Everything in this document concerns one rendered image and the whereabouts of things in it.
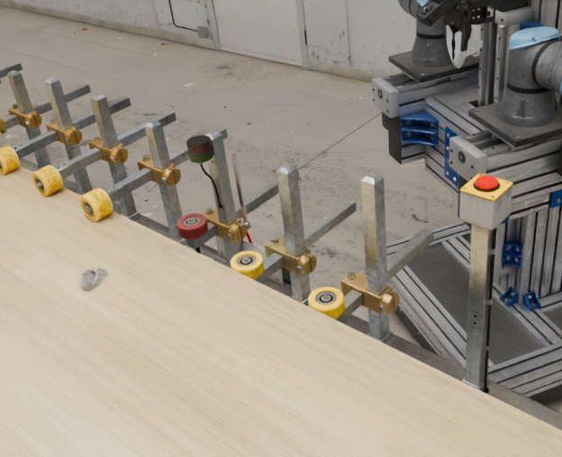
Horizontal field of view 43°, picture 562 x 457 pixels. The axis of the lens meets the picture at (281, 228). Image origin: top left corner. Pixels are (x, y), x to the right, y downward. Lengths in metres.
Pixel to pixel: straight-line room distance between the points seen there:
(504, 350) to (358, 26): 2.90
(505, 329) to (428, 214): 1.09
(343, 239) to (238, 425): 2.07
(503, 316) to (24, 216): 1.60
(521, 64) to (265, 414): 1.08
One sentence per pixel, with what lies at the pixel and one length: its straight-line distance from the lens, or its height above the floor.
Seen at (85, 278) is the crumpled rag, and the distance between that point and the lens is 1.79.
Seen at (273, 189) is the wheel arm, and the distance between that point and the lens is 2.10.
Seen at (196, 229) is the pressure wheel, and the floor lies 0.90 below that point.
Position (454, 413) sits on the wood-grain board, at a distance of 1.36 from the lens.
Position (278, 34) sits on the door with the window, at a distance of 5.35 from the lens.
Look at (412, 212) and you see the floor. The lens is 3.51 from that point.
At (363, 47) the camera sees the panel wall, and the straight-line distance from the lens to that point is 4.90.
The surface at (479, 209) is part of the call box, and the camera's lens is 1.34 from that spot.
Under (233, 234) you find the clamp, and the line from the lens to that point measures 1.93.
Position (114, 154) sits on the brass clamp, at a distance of 2.24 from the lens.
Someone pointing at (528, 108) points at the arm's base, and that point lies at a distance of 1.96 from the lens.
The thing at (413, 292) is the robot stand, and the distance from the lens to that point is 2.66.
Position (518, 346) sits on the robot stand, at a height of 0.21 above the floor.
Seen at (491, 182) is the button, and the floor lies 1.23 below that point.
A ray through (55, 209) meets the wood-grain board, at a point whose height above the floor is 0.90.
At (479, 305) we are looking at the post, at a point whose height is 0.95.
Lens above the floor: 1.92
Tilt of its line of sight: 34 degrees down
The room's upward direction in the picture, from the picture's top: 8 degrees counter-clockwise
